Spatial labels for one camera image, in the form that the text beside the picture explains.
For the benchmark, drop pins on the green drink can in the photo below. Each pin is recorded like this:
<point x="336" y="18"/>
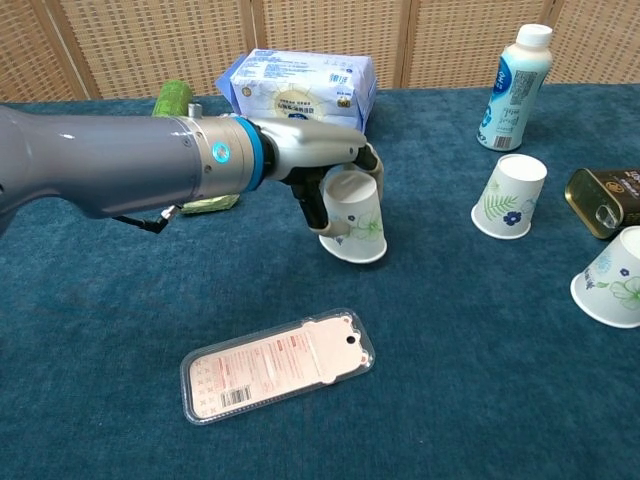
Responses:
<point x="172" y="97"/>

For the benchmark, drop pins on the black and gold tin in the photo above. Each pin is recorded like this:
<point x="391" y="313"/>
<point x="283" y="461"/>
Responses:
<point x="600" y="200"/>

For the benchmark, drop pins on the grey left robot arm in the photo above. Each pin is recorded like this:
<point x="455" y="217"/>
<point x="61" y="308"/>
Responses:
<point x="125" y="160"/>

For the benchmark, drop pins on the floral print white paper cup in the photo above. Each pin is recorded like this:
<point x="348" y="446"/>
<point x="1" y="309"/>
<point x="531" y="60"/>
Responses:
<point x="357" y="225"/>
<point x="612" y="285"/>
<point x="510" y="195"/>

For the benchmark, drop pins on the blue table cloth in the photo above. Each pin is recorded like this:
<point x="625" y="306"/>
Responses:
<point x="450" y="375"/>

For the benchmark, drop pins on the yellow-green snack packet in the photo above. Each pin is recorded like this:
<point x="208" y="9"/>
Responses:
<point x="210" y="205"/>

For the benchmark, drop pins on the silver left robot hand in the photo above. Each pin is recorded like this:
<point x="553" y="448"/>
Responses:
<point x="310" y="140"/>

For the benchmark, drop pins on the clear plastic blister pack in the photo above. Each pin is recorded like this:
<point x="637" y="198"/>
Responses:
<point x="275" y="365"/>

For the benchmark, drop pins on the woven bamboo folding screen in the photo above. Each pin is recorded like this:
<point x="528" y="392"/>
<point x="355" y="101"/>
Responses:
<point x="320" y="40"/>

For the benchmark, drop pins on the white milk drink bottle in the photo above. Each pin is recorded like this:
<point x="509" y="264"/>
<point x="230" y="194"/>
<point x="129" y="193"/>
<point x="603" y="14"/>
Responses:
<point x="515" y="90"/>

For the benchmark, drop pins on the pale blue tissue pack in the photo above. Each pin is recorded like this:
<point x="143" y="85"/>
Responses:
<point x="300" y="85"/>

